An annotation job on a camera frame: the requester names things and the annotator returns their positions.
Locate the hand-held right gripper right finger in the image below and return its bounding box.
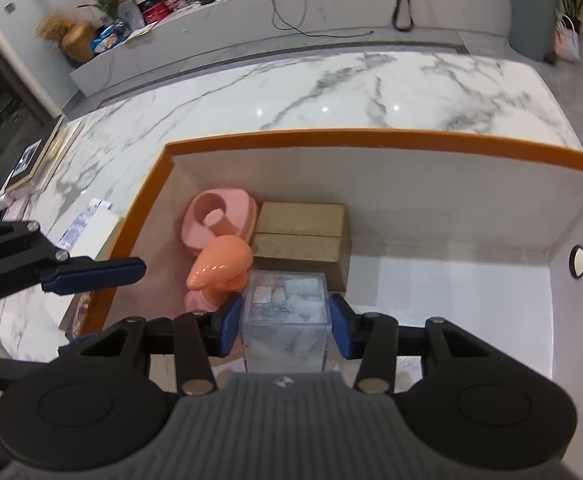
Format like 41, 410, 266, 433
329, 294, 517, 395

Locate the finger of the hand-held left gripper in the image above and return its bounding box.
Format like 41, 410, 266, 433
0, 220, 147, 311
0, 341, 79, 381

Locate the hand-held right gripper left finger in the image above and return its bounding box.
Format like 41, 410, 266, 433
60, 296, 244, 396

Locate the clear acrylic box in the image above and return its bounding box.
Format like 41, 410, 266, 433
240, 270, 333, 375

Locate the white box with orange rim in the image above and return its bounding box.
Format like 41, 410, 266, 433
64, 129, 583, 386

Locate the white printed leaflet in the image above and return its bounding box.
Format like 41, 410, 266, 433
58, 199, 124, 253

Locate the orange-pink cone-shaped toy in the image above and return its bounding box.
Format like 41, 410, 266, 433
186, 235, 254, 292

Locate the beige cardboard box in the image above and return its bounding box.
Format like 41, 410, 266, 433
256, 201, 351, 238
250, 232, 352, 293

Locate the golden vase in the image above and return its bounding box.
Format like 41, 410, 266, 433
61, 21, 97, 65

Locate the blue packet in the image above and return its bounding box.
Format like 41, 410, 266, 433
91, 25, 122, 53

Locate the dried grass bunch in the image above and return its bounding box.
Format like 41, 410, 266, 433
35, 11, 74, 41

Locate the red box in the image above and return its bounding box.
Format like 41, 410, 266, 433
141, 2, 169, 25

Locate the marble bench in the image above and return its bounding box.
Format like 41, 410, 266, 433
68, 0, 515, 98

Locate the pastel woven bag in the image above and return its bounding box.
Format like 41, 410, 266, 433
554, 15, 581, 63

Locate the grey trash bin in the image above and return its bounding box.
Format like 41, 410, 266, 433
509, 0, 561, 62

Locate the pink ring-shaped holder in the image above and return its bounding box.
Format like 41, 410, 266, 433
181, 189, 259, 252

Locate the wooden picture frame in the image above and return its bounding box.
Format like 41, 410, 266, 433
4, 115, 84, 193

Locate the black cable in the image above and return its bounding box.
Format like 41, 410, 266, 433
266, 0, 377, 38

